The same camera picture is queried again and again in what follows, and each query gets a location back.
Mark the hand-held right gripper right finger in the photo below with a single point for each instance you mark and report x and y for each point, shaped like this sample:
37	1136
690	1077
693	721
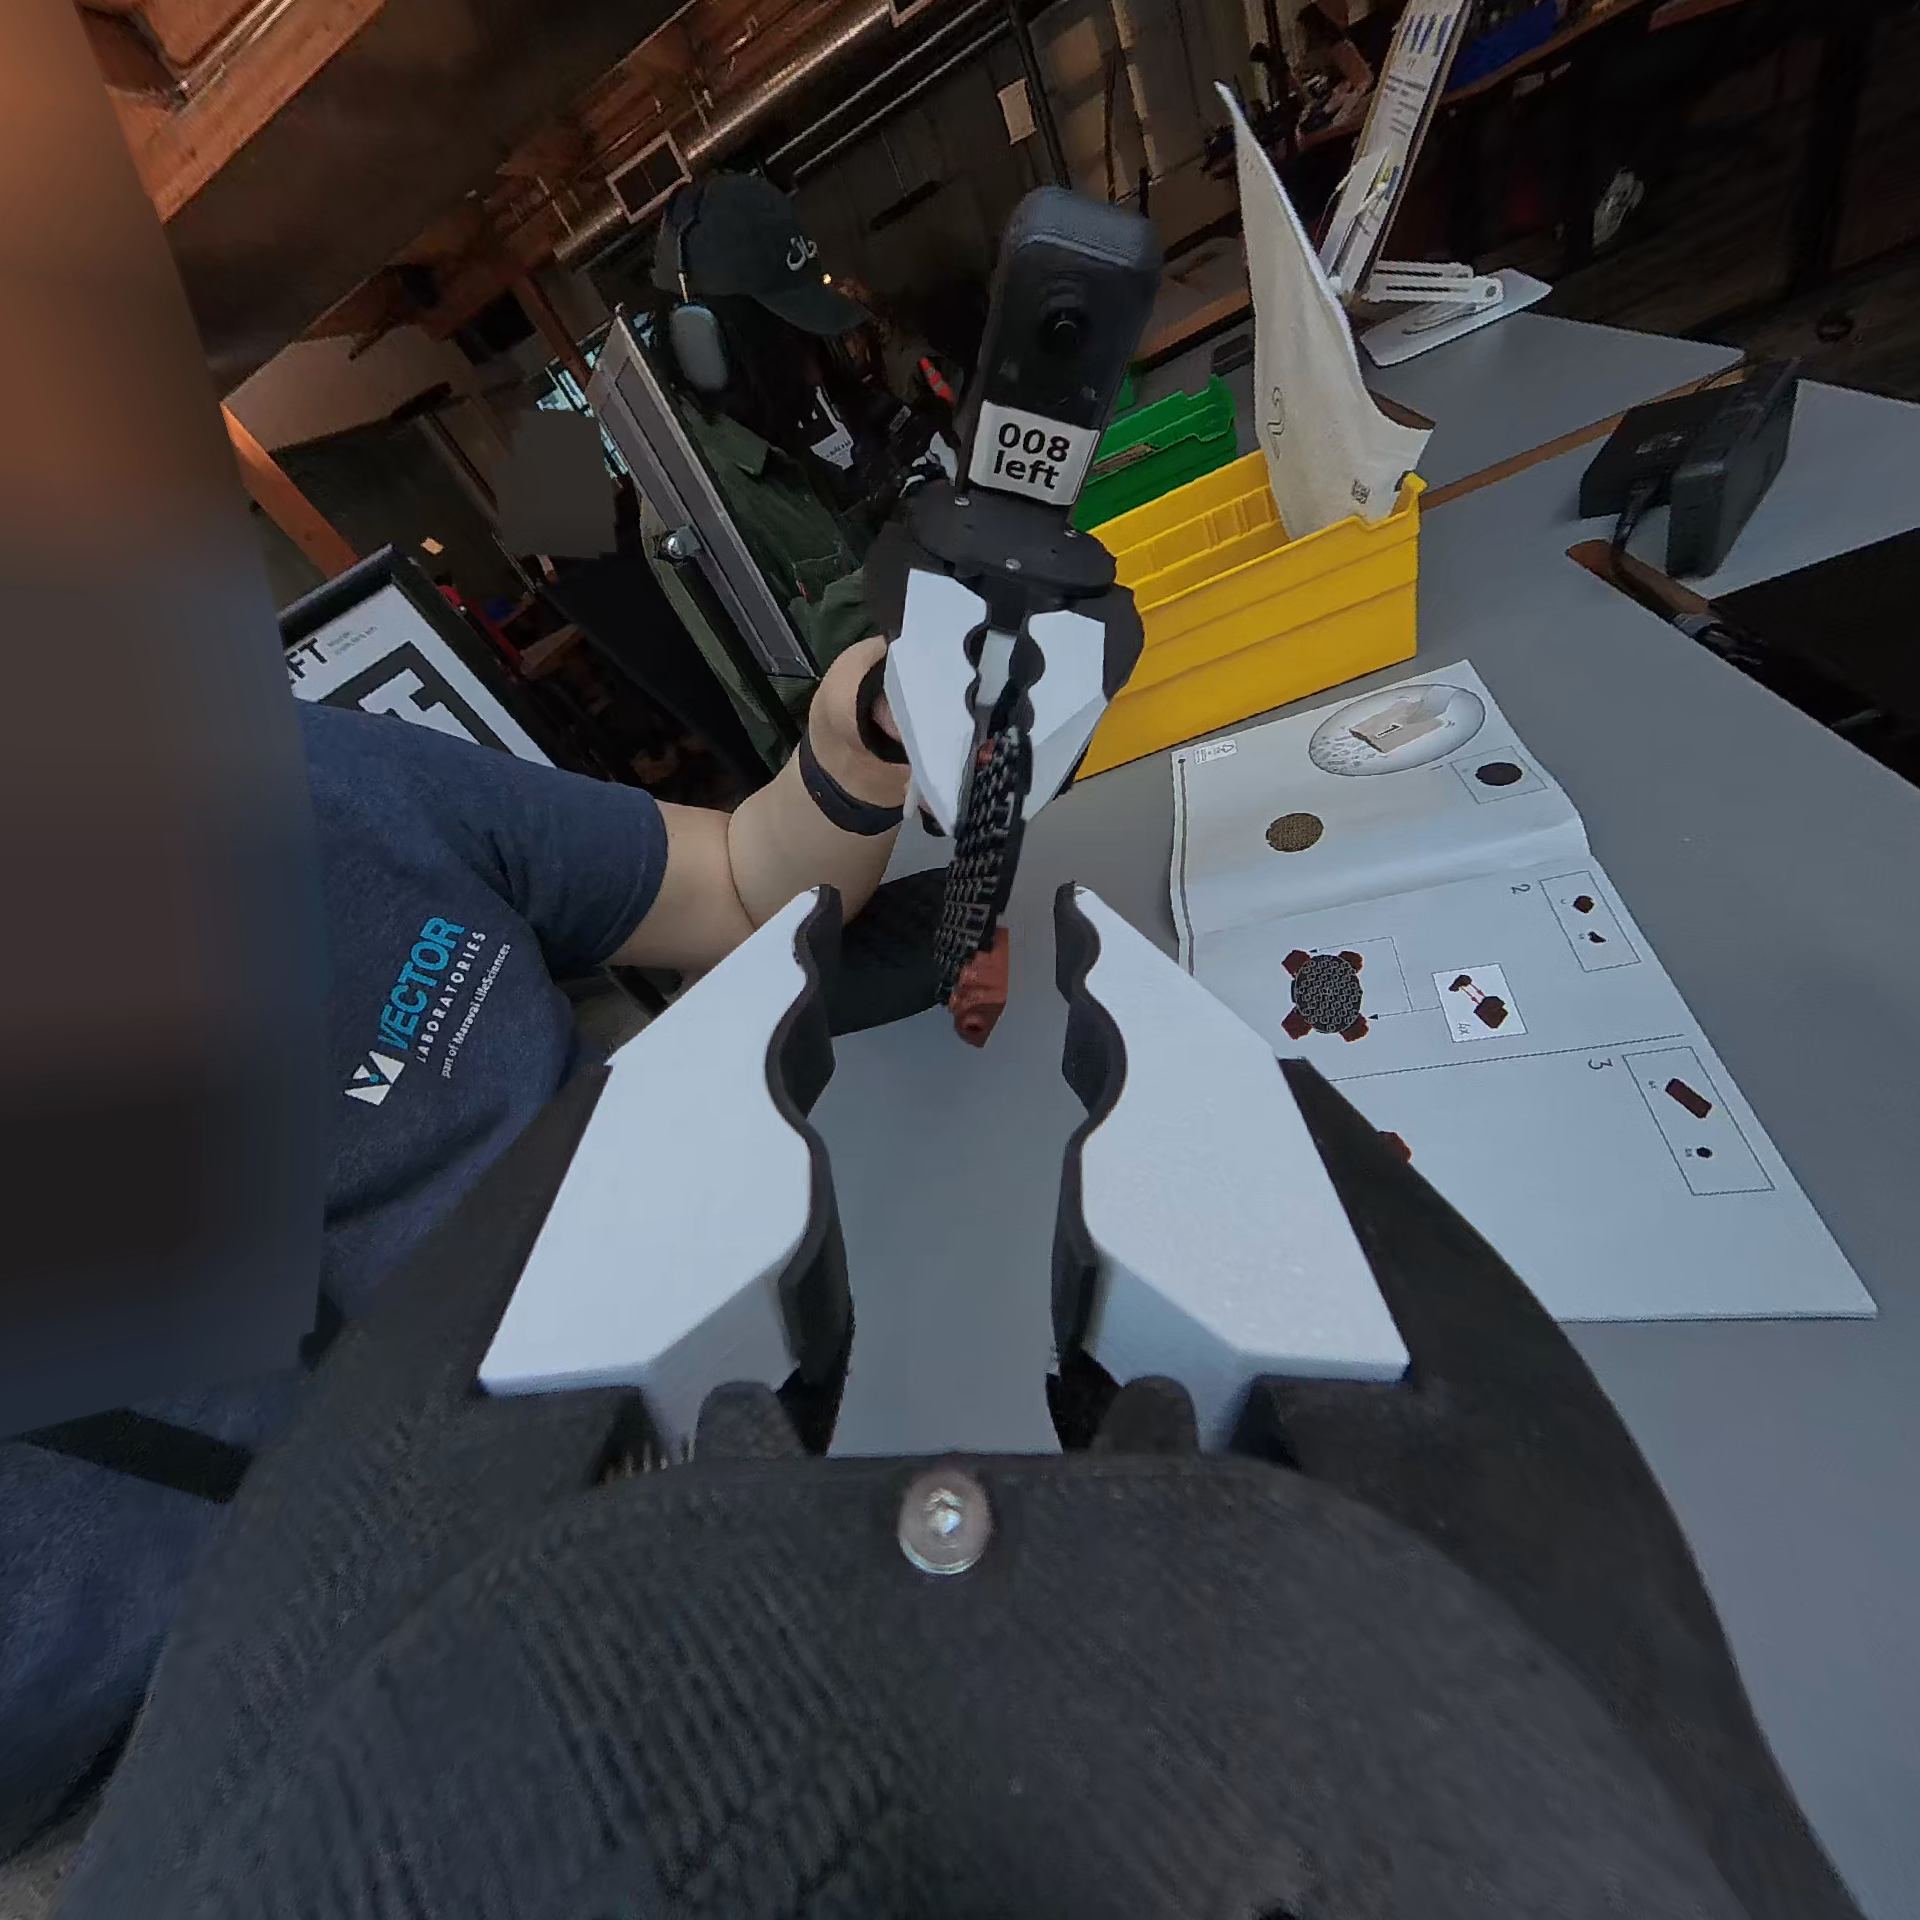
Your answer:
1215	1201

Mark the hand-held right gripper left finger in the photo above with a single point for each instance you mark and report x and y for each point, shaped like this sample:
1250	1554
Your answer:
661	1201

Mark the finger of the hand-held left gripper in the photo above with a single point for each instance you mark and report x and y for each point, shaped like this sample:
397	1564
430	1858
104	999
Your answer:
1073	675
932	675

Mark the black round toy brick assembly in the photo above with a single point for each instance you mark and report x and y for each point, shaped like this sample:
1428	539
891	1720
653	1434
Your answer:
983	885

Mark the person's left forearm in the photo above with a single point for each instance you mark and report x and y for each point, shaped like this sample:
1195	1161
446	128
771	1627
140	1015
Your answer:
750	871

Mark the person's left hand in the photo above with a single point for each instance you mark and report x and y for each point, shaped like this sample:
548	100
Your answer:
832	721

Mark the green plastic bin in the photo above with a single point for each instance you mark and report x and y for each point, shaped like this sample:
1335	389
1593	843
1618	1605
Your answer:
1171	434

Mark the yellow plastic bin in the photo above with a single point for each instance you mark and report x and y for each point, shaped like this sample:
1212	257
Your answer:
1261	614

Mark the dark cloth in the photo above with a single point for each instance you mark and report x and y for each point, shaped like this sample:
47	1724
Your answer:
892	961

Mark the black cap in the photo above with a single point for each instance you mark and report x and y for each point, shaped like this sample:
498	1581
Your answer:
765	249

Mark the grey framed panel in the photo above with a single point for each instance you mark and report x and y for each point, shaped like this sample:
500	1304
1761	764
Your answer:
698	480

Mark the grey headphones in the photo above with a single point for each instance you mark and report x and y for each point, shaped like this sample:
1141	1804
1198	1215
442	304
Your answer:
693	349

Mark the white instruction booklet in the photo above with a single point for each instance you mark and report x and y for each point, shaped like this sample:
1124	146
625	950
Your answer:
1501	901

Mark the person's blue t-shirt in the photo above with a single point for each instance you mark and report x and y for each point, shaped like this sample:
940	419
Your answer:
451	840

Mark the white tablet stand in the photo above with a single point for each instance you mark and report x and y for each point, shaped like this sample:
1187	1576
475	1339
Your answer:
1478	308

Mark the white printed board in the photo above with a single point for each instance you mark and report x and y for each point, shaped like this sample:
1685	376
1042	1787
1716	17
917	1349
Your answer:
1418	74

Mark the white air vent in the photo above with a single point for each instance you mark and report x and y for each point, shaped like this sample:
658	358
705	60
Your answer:
649	172

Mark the black and white sign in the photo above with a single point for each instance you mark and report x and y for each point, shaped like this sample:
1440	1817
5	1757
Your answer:
404	675

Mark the black box device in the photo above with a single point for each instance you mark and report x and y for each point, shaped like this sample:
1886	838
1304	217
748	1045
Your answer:
1725	465

